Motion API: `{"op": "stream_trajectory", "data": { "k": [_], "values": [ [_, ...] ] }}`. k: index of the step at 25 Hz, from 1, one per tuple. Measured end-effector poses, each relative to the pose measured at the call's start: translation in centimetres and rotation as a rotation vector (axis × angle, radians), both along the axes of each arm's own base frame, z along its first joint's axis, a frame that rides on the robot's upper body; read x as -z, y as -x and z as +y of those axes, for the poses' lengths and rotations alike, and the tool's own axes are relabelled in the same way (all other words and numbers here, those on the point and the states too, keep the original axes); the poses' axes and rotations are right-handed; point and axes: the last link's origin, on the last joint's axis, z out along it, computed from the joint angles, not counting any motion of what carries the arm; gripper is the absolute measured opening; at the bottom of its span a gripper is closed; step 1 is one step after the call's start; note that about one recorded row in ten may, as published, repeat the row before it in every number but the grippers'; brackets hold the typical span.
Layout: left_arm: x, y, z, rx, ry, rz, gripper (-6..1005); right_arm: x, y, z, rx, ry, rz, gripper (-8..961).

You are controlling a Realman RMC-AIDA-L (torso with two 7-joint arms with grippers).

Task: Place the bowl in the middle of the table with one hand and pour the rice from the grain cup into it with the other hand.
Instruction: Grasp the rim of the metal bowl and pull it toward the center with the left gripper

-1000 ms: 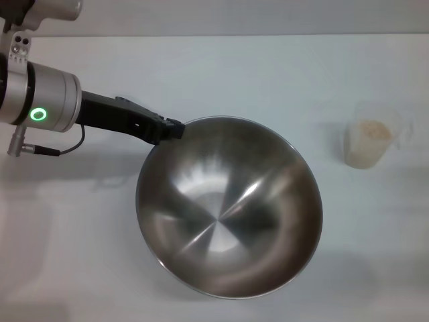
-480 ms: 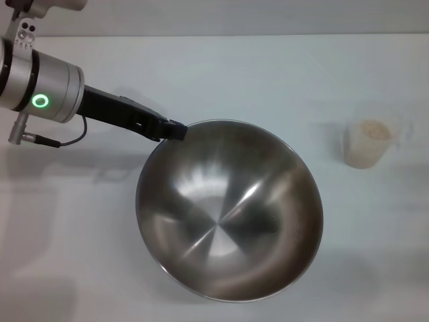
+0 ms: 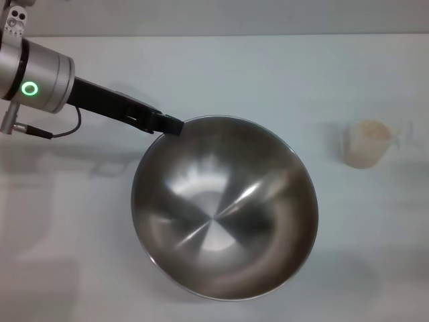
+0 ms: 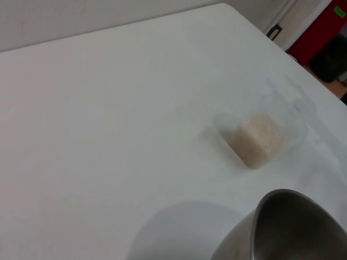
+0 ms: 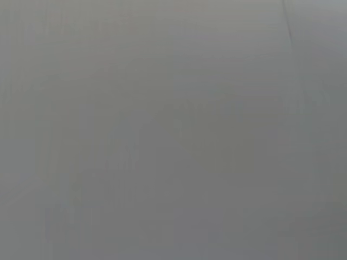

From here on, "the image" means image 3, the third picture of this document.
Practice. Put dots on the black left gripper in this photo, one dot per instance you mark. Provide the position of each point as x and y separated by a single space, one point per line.
100 100

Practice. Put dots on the stainless steel mixing bowl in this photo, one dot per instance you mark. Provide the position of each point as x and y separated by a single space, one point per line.
221 218

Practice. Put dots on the clear plastic measuring cup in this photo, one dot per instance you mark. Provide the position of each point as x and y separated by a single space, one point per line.
363 156

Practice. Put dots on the white rice grains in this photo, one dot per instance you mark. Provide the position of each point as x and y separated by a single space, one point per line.
373 131

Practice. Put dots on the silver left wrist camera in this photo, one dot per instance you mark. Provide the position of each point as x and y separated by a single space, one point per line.
15 18

